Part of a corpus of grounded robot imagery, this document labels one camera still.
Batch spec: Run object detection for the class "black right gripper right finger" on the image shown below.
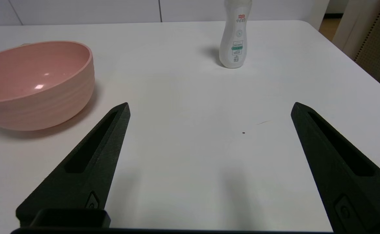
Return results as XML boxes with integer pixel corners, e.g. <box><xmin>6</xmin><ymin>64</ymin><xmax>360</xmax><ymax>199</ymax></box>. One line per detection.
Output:
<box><xmin>291</xmin><ymin>102</ymin><xmax>380</xmax><ymax>234</ymax></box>

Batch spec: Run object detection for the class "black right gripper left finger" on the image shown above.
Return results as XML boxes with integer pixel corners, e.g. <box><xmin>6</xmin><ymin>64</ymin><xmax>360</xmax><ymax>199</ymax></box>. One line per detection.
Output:
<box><xmin>16</xmin><ymin>102</ymin><xmax>131</xmax><ymax>227</ymax></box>

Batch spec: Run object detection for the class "pink plastic bowl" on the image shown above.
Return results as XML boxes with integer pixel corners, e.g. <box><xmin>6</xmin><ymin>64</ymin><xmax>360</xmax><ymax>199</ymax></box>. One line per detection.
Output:
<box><xmin>0</xmin><ymin>41</ymin><xmax>95</xmax><ymax>131</ymax></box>

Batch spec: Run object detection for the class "beige board panel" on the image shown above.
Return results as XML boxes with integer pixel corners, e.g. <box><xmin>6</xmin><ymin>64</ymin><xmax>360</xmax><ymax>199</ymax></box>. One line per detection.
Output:
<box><xmin>332</xmin><ymin>0</ymin><xmax>380</xmax><ymax>61</ymax></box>

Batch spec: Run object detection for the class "white cabinet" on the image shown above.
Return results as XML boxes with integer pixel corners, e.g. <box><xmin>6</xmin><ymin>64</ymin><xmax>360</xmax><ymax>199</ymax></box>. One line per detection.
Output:
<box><xmin>0</xmin><ymin>0</ymin><xmax>330</xmax><ymax>30</ymax></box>

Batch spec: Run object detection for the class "white plastic bottle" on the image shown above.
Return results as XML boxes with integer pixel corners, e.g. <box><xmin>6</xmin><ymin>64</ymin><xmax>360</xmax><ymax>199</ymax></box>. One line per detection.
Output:
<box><xmin>219</xmin><ymin>0</ymin><xmax>252</xmax><ymax>69</ymax></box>

